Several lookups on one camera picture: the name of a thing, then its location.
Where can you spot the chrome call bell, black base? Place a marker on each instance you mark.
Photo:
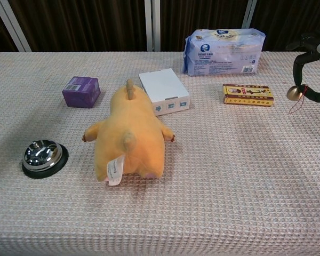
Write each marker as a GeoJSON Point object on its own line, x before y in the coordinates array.
{"type": "Point", "coordinates": [42, 157]}

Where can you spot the yellow and red flat box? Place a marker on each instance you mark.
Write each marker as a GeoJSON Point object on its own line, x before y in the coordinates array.
{"type": "Point", "coordinates": [248, 95]}

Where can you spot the pale purple tissue pack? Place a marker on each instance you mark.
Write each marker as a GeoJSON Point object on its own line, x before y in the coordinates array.
{"type": "Point", "coordinates": [224, 53]}

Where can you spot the white cardboard box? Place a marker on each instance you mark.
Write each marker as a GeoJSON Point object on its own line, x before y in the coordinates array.
{"type": "Point", "coordinates": [164, 86]}

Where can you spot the pink waffle-weave tablecloth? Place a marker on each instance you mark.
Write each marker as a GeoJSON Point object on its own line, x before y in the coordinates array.
{"type": "Point", "coordinates": [202, 173]}

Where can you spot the yellow plush toy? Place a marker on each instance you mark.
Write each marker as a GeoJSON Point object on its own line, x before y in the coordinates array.
{"type": "Point", "coordinates": [130, 128]}

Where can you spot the purple cube box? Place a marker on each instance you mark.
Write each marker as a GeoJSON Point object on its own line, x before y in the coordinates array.
{"type": "Point", "coordinates": [81, 92]}

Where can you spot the white partition post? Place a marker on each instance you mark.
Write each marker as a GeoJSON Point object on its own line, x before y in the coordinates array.
{"type": "Point", "coordinates": [249, 13]}
{"type": "Point", "coordinates": [152, 25]}
{"type": "Point", "coordinates": [13, 26]}

